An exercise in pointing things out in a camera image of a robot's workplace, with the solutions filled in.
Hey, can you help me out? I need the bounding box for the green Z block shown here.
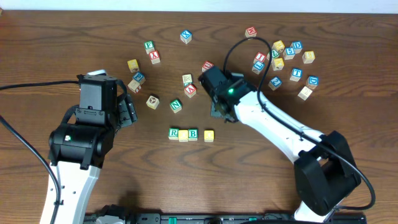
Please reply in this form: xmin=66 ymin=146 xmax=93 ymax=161
xmin=266 ymin=49 xmax=280 ymax=61

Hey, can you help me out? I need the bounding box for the plain wood block right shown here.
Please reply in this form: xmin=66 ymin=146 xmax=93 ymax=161
xmin=298 ymin=86 xmax=313 ymax=101

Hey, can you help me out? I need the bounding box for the green R block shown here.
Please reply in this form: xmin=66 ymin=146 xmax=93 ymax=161
xmin=168 ymin=128 xmax=179 ymax=140

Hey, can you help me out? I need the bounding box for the green F block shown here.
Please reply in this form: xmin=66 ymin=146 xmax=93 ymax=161
xmin=144 ymin=40 xmax=155 ymax=54

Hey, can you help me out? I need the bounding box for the plain wood block green side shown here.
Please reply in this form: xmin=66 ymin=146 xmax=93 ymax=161
xmin=182 ymin=74 xmax=193 ymax=86

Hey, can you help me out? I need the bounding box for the blue L block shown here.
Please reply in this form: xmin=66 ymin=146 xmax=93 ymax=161
xmin=252 ymin=61 xmax=265 ymax=75

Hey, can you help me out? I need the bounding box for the blue 5 block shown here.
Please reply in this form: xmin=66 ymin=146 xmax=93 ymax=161
xmin=283 ymin=47 xmax=295 ymax=60

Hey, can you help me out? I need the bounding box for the yellow block middle right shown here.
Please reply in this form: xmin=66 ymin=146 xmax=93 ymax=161
xmin=271 ymin=58 xmax=284 ymax=71

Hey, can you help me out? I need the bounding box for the plain block face picture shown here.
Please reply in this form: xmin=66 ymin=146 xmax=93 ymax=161
xmin=146 ymin=96 xmax=160 ymax=110

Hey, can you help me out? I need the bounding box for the plain wood block red side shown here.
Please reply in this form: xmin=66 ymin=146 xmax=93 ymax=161
xmin=127 ymin=80 xmax=142 ymax=93

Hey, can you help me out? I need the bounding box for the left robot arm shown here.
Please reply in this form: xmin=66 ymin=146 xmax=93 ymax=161
xmin=40 ymin=70 xmax=137 ymax=223

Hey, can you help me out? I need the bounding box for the red U block upper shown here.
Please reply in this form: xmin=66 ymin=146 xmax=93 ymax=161
xmin=201 ymin=61 xmax=214 ymax=72

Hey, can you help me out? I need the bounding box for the yellow block upper right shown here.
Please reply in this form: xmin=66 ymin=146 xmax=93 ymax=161
xmin=272 ymin=40 xmax=285 ymax=53

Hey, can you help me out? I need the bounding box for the yellow O block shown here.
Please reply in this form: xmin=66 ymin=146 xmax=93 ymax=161
xmin=178 ymin=129 xmax=189 ymax=142

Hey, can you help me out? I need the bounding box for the red I block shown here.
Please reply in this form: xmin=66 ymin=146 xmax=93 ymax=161
xmin=253 ymin=52 xmax=267 ymax=63

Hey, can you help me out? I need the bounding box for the red H block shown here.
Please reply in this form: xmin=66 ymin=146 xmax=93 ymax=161
xmin=245 ymin=27 xmax=257 ymax=38

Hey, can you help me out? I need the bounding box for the yellow 8 block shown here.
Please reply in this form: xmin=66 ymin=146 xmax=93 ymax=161
xmin=302 ymin=51 xmax=316 ymax=64

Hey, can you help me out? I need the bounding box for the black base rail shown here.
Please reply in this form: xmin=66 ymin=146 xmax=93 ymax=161
xmin=83 ymin=205 xmax=368 ymax=224

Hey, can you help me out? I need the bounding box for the blue X block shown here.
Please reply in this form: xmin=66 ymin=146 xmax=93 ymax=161
xmin=180 ymin=30 xmax=192 ymax=44

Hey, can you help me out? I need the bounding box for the blue 2 block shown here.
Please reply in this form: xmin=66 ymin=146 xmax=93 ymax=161
xmin=268 ymin=76 xmax=282 ymax=91

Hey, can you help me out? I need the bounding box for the green N block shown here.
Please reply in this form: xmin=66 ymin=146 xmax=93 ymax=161
xmin=170 ymin=99 xmax=182 ymax=113

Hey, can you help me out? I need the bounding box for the yellow J block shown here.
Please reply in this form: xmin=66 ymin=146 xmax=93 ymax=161
xmin=204 ymin=130 xmax=215 ymax=142

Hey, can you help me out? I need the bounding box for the blue D block lower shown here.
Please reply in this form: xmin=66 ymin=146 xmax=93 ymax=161
xmin=305 ymin=75 xmax=319 ymax=90

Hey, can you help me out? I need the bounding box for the blue P block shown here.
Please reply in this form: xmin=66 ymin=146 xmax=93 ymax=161
xmin=132 ymin=72 xmax=146 ymax=85

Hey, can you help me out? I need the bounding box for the blue D block upper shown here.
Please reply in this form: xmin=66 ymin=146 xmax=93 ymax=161
xmin=290 ymin=41 xmax=303 ymax=54

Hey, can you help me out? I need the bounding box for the red Y block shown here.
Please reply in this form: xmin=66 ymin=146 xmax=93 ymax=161
xmin=149 ymin=50 xmax=160 ymax=64

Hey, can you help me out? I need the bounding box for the yellow block far left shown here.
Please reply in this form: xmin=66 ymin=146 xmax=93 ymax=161
xmin=127 ymin=59 xmax=140 ymax=73

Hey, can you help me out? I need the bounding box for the green B block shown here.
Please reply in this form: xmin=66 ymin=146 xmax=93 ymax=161
xmin=188 ymin=129 xmax=198 ymax=141

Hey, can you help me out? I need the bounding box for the red A block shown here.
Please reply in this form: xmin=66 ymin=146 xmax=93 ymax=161
xmin=184 ymin=84 xmax=197 ymax=98

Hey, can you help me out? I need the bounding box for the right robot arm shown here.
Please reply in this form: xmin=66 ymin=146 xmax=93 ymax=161
xmin=198 ymin=67 xmax=361 ymax=223

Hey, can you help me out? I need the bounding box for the blue d block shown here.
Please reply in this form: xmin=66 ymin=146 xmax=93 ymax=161
xmin=290 ymin=41 xmax=303 ymax=54
xmin=305 ymin=75 xmax=319 ymax=90

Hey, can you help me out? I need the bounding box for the blue T block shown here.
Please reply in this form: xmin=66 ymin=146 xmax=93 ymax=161
xmin=289 ymin=68 xmax=303 ymax=82

